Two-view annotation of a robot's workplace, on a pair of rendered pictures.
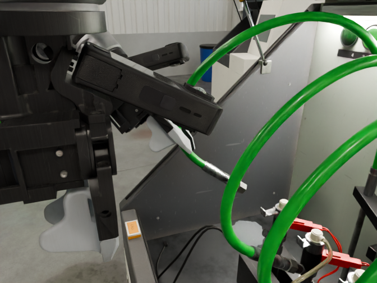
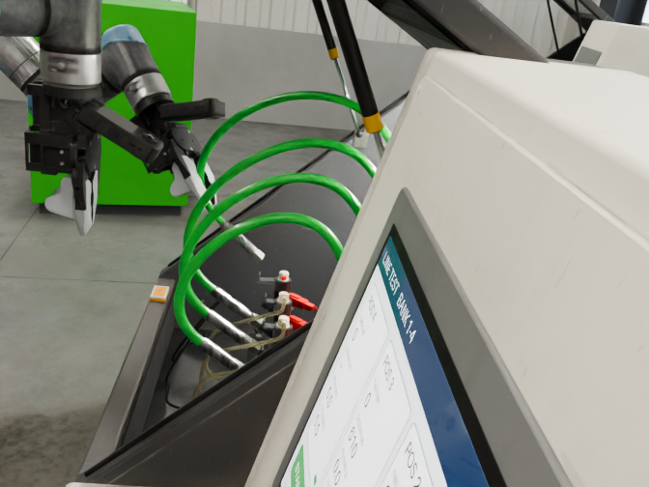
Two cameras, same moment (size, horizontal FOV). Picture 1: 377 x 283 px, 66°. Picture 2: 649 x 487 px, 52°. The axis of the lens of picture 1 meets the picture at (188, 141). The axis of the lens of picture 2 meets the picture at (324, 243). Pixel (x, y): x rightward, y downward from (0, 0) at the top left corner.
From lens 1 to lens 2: 0.76 m
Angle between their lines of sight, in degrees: 12
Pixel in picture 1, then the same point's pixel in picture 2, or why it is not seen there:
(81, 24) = (80, 95)
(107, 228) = (79, 201)
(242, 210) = not seen: hidden behind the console
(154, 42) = (393, 63)
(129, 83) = (102, 125)
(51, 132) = (59, 140)
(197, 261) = not seen: hidden behind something
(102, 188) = (77, 174)
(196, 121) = (138, 152)
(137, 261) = (148, 318)
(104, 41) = (151, 85)
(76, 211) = (66, 188)
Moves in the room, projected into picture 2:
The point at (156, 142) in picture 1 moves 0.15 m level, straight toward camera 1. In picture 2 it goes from (176, 187) to (141, 214)
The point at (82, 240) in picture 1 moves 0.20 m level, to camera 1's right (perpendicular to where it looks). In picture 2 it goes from (67, 209) to (199, 239)
